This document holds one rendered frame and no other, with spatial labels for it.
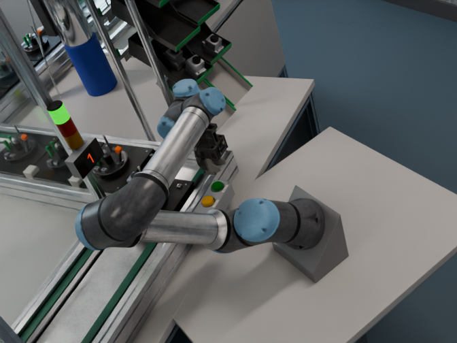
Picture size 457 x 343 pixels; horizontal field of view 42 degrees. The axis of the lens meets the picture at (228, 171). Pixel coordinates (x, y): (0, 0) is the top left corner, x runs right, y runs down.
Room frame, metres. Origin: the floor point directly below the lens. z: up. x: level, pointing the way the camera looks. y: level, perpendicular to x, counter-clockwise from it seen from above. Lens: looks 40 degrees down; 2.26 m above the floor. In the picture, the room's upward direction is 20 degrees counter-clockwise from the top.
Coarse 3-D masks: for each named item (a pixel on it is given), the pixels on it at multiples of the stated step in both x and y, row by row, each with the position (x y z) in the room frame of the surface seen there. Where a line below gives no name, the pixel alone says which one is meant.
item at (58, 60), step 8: (56, 48) 3.02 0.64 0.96; (64, 48) 3.02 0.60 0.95; (48, 56) 2.96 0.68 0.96; (56, 56) 2.96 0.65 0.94; (64, 56) 3.00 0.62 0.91; (40, 64) 2.91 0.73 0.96; (48, 64) 2.91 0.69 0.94; (56, 64) 2.95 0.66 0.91; (64, 64) 2.98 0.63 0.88; (40, 72) 2.86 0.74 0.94; (56, 72) 2.93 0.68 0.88; (48, 80) 2.87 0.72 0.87
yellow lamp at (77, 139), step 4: (76, 132) 1.58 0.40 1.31; (72, 136) 1.56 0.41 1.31; (76, 136) 1.57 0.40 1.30; (80, 136) 1.58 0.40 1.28; (68, 140) 1.57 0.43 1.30; (72, 140) 1.56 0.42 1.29; (76, 140) 1.57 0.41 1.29; (80, 140) 1.57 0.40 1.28; (68, 144) 1.57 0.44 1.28; (72, 144) 1.56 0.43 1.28; (76, 144) 1.56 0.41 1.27; (80, 144) 1.57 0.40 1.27; (72, 148) 1.57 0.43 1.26; (76, 148) 1.56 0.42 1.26
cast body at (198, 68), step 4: (192, 56) 1.85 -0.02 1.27; (196, 56) 1.83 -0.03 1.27; (188, 60) 1.83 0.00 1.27; (192, 60) 1.82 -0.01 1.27; (196, 60) 1.82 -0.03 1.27; (200, 60) 1.82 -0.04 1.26; (188, 64) 1.83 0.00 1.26; (192, 64) 1.82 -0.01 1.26; (196, 64) 1.81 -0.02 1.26; (200, 64) 1.81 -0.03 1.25; (204, 64) 1.83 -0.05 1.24; (188, 68) 1.84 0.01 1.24; (192, 68) 1.82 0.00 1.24; (196, 68) 1.81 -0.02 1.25; (200, 68) 1.82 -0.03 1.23; (204, 68) 1.83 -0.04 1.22; (188, 72) 1.84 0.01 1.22; (192, 72) 1.82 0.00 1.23; (196, 72) 1.81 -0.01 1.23; (200, 72) 1.81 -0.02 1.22; (204, 72) 1.82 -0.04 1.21; (192, 76) 1.83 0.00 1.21; (196, 76) 1.81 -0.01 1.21; (200, 76) 1.81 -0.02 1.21
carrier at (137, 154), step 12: (108, 144) 1.88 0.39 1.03; (120, 144) 1.94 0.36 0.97; (108, 156) 1.81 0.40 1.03; (132, 156) 1.84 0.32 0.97; (144, 156) 1.81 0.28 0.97; (96, 168) 1.79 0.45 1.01; (108, 168) 1.79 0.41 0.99; (120, 168) 1.76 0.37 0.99; (132, 168) 1.76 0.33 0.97; (108, 180) 1.74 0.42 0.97; (120, 180) 1.72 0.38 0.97; (108, 192) 1.69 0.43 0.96
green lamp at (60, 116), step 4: (60, 108) 1.57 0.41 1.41; (64, 108) 1.58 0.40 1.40; (52, 112) 1.56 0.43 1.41; (56, 112) 1.56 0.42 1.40; (60, 112) 1.57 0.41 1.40; (64, 112) 1.57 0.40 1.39; (52, 116) 1.57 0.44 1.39; (56, 116) 1.56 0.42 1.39; (60, 116) 1.56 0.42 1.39; (64, 116) 1.57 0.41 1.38; (68, 116) 1.58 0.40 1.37; (56, 120) 1.57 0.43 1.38; (60, 120) 1.56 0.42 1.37; (64, 120) 1.56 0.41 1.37; (56, 124) 1.57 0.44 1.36; (60, 124) 1.56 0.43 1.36
